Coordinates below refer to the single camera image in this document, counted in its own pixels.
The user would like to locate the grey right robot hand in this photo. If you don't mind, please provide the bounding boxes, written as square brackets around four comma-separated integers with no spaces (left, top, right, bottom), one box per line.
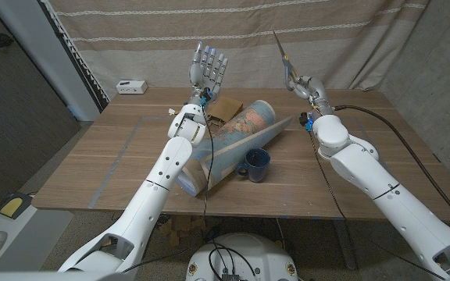
[291,75,334,117]

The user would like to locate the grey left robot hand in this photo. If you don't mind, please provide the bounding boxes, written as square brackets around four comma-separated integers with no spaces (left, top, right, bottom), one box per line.
[187,40,230,105]

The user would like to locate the grey orange scissors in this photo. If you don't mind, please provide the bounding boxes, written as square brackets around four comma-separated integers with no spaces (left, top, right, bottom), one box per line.
[273,30,301,93]

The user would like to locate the rolled world map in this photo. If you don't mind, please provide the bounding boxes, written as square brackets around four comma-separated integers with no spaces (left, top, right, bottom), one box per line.
[177,100,293,197]

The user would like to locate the brown paper bag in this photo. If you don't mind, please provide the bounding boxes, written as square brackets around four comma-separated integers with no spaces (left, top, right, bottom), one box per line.
[206,96,245,128]

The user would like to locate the white power strip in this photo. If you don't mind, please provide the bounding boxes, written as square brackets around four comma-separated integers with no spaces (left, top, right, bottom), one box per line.
[116,80,149,95]

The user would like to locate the beige striped curtain backdrop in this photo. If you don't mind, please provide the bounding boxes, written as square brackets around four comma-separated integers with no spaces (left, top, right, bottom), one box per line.
[47,0,431,101]

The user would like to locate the dark blue mug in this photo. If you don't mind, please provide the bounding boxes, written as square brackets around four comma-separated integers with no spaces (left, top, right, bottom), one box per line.
[235,148,272,183]

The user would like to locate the black triangle-patterned trim strip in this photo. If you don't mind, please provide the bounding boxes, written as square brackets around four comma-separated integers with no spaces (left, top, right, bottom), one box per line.
[39,0,111,112]

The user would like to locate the cardboard scraps pile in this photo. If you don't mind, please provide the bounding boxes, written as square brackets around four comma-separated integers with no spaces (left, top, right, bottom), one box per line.
[158,215,207,247]

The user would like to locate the white table leg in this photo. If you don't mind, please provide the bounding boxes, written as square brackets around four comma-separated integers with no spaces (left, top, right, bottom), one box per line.
[332,219,358,271]

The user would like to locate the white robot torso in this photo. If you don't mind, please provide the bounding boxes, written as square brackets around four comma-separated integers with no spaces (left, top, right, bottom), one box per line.
[185,233,298,281]

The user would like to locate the dark textured door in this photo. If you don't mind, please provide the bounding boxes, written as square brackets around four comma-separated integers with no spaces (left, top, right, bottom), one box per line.
[0,0,81,194]

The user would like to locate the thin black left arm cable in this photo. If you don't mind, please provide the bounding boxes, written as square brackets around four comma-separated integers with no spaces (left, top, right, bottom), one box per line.
[121,99,216,274]

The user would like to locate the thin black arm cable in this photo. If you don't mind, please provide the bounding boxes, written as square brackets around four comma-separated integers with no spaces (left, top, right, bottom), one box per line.
[305,130,447,281]
[121,99,216,274]

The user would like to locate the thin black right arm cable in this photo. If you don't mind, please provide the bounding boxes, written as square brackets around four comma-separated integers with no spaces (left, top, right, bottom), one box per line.
[305,130,447,281]

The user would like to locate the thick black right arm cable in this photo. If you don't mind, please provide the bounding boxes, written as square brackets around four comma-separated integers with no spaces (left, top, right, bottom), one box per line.
[333,104,450,234]

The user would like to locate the white door frame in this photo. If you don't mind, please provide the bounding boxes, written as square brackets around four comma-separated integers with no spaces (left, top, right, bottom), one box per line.
[0,0,101,122]

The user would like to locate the black torso cable loop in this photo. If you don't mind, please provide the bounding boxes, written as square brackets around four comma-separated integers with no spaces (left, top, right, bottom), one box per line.
[208,241,258,279]

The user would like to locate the black door handle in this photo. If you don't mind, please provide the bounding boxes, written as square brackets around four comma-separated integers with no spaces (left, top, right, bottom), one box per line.
[0,33,15,50]

